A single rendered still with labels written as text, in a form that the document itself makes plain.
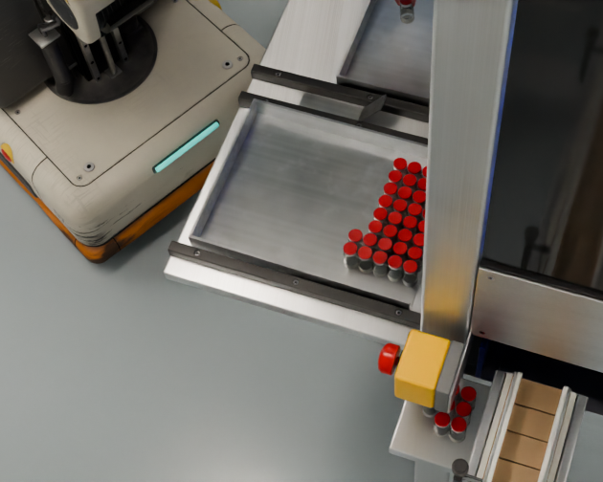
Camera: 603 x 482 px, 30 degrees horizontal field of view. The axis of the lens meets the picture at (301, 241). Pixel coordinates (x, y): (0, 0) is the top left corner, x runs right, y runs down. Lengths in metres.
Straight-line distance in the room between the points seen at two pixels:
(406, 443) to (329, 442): 0.94
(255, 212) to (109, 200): 0.85
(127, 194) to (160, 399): 0.46
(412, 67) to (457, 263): 0.61
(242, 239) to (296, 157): 0.16
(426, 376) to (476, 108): 0.48
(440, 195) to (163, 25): 1.64
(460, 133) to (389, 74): 0.77
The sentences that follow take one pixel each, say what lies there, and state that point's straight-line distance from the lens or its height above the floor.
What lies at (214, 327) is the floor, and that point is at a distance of 2.59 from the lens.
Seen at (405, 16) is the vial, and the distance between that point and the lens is 1.80.
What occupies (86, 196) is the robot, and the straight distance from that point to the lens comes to 2.49.
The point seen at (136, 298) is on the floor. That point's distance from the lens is 2.66.
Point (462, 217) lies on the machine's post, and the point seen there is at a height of 1.31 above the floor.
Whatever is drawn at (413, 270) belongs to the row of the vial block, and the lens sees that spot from 1.58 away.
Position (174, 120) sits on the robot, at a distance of 2.55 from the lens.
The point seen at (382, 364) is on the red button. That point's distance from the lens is 1.44.
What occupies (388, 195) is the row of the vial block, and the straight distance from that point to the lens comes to 1.64.
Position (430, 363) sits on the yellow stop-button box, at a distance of 1.41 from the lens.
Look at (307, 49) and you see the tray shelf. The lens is 1.86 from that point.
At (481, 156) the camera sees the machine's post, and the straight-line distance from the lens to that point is 1.08.
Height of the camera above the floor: 2.34
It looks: 61 degrees down
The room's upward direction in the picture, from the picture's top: 9 degrees counter-clockwise
